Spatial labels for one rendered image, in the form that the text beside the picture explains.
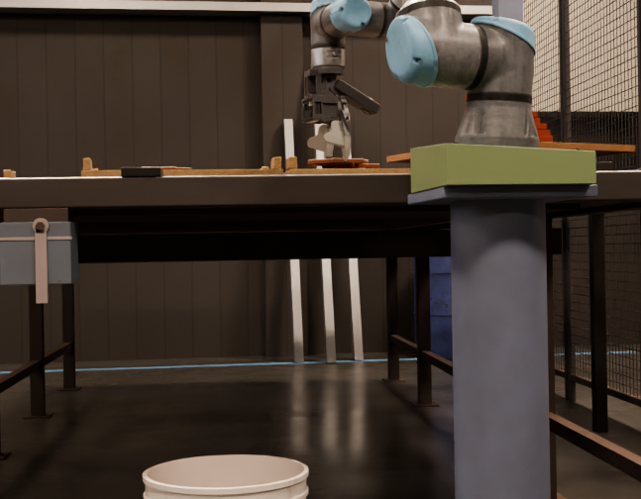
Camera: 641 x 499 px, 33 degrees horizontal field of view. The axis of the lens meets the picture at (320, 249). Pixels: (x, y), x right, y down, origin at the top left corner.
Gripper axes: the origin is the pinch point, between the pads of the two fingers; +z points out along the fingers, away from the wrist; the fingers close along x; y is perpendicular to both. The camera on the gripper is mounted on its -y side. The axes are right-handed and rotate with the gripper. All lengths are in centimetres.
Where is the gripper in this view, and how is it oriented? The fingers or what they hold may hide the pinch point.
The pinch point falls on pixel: (338, 160)
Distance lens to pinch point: 237.8
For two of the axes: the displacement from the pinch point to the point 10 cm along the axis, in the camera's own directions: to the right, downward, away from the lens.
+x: 3.7, -0.1, -9.3
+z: 0.2, 10.0, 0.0
